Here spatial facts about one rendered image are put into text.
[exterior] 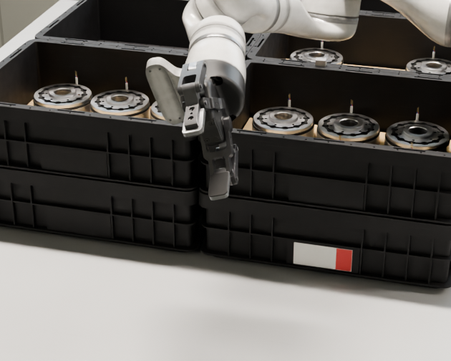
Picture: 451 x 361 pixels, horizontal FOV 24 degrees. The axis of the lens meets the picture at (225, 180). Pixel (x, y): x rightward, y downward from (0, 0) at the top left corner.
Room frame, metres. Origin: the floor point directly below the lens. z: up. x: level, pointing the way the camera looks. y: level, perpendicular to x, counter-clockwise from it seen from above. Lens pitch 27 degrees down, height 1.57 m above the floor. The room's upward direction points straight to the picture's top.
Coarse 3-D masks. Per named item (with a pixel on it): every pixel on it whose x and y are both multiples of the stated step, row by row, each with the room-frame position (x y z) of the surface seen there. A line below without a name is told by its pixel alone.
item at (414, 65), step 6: (414, 60) 1.86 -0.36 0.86; (420, 60) 1.86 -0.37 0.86; (426, 60) 1.87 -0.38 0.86; (438, 60) 1.87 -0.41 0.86; (444, 60) 1.86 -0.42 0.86; (408, 66) 1.83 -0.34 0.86; (414, 66) 1.83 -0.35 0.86; (450, 66) 1.83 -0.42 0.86; (432, 72) 1.80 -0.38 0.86; (438, 72) 1.80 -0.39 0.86; (444, 72) 1.80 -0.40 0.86; (450, 72) 1.80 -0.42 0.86
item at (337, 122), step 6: (336, 120) 1.57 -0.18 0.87; (342, 120) 1.57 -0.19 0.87; (348, 120) 1.58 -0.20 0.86; (354, 120) 1.57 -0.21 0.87; (360, 120) 1.57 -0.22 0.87; (336, 126) 1.55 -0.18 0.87; (342, 126) 1.55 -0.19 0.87; (348, 126) 1.55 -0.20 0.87; (354, 126) 1.55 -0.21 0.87; (360, 126) 1.55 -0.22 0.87
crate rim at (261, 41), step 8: (360, 16) 1.93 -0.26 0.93; (368, 16) 1.92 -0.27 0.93; (376, 16) 1.92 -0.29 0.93; (384, 16) 1.92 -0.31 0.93; (392, 16) 1.92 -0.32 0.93; (400, 16) 1.92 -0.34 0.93; (264, 40) 1.78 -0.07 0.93; (256, 48) 1.74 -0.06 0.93; (248, 56) 1.70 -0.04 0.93; (256, 56) 1.72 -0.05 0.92; (312, 64) 1.66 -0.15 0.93; (328, 64) 1.66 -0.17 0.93; (336, 64) 1.66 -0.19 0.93; (392, 72) 1.63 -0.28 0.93; (400, 72) 1.63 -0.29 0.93; (408, 72) 1.63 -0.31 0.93; (416, 72) 1.63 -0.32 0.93; (424, 72) 1.63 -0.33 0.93
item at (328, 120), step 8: (320, 120) 1.58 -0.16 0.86; (328, 120) 1.59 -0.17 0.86; (368, 120) 1.59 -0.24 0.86; (320, 128) 1.55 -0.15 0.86; (328, 128) 1.55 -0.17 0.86; (336, 128) 1.55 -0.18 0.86; (368, 128) 1.55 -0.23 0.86; (376, 128) 1.55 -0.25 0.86; (328, 136) 1.53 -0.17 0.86; (336, 136) 1.52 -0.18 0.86; (344, 136) 1.52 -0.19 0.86; (352, 136) 1.53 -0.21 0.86; (360, 136) 1.52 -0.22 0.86; (368, 136) 1.52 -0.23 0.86
